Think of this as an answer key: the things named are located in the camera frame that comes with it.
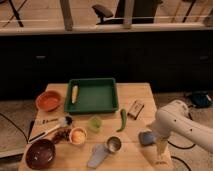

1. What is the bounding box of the yellow corn cob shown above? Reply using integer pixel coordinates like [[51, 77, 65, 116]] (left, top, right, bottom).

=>
[[71, 85, 78, 104]]

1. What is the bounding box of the dark blue floor device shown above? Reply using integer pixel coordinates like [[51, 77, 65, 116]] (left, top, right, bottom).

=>
[[188, 92, 212, 108]]

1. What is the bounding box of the brown dried food pile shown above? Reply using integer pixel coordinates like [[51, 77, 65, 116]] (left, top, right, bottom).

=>
[[52, 129, 70, 144]]

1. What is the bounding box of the small cup with orange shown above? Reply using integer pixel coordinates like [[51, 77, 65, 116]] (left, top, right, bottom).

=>
[[69, 127, 87, 146]]

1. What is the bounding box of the dark purple bowl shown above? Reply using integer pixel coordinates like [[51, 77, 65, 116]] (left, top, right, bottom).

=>
[[25, 139, 56, 170]]

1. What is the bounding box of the silver metal cup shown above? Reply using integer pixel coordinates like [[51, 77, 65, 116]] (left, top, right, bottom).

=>
[[106, 136, 122, 153]]

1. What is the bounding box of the black office chair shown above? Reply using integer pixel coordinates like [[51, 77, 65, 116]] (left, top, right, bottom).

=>
[[92, 0, 162, 25]]

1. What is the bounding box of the orange bowl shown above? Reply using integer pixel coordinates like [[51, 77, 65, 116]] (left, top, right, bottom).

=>
[[35, 90, 61, 112]]

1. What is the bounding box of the green chili pepper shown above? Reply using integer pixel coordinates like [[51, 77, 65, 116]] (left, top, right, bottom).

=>
[[117, 109, 127, 132]]

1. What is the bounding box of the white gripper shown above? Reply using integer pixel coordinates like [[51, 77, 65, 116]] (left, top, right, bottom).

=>
[[149, 124, 170, 157]]

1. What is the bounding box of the green plastic cup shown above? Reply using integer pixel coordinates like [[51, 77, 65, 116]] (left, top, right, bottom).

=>
[[88, 117, 102, 133]]

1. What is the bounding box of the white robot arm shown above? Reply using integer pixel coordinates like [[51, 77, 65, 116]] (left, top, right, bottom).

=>
[[148, 100, 213, 154]]

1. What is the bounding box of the blue sponge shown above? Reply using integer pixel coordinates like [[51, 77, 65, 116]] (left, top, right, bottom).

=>
[[138, 131, 156, 146]]

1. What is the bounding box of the grey blue cloth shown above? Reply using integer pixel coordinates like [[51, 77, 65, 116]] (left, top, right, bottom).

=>
[[87, 144, 109, 169]]

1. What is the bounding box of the black handled utensil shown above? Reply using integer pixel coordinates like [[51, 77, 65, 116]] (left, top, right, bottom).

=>
[[35, 118, 58, 125]]

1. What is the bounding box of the black cable on floor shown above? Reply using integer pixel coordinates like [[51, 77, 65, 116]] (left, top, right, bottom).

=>
[[166, 139, 198, 150]]

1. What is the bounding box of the small brown box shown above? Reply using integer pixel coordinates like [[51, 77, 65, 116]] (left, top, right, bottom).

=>
[[127, 100, 144, 120]]

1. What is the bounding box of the green plastic tray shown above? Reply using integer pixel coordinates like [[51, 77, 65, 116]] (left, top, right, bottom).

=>
[[64, 78, 119, 114]]

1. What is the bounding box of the white handled dish brush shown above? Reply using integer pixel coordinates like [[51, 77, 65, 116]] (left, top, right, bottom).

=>
[[28, 116, 73, 143]]

